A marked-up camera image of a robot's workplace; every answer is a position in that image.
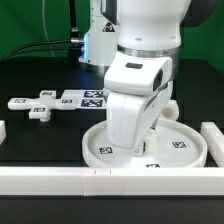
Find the white front fence bar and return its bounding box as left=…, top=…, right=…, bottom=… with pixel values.
left=0, top=167, right=224, bottom=196

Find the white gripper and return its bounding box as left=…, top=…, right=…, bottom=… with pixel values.
left=104, top=52, right=173, bottom=156

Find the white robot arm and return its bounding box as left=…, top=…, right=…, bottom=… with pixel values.
left=94, top=0, right=219, bottom=155

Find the white round table top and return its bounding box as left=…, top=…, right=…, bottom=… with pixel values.
left=82, top=118, right=208, bottom=168

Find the thin white cable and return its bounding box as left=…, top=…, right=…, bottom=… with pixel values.
left=41, top=0, right=56, bottom=58

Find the white left fence bar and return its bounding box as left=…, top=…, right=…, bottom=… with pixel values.
left=0, top=120, right=6, bottom=145

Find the white cross-shaped table base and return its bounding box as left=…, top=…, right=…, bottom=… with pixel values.
left=8, top=90, right=78, bottom=122

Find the white marker sheet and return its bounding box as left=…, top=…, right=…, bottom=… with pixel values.
left=62, top=90, right=106, bottom=109

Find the black vertical cable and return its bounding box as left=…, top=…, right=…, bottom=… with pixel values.
left=68, top=0, right=80, bottom=39

